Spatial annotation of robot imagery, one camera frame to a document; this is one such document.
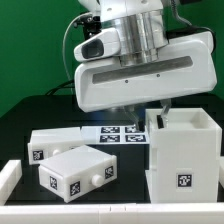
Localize white fence rail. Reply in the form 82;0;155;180
0;203;224;224
219;156;224;189
0;160;22;206

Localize grey cable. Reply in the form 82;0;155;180
61;13;88;96

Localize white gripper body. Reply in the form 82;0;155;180
74;31;217;112

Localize white left fence rail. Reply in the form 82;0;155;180
0;160;22;206

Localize white drawer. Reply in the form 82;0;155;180
27;127;84;165
38;145;117;203

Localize black cables on table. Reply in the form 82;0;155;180
45;79;76;96

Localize white drawer cabinet box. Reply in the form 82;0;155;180
145;108;222;203

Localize black camera stand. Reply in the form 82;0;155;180
73;13;101;39

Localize white front fence rail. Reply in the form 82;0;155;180
0;203;224;224

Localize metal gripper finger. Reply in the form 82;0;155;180
124;106;145;132
157;99;172;129

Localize white right fence rail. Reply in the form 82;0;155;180
219;156;224;189

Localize white marker sheet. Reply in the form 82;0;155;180
81;125;149;145

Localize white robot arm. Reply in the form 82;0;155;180
74;0;217;130

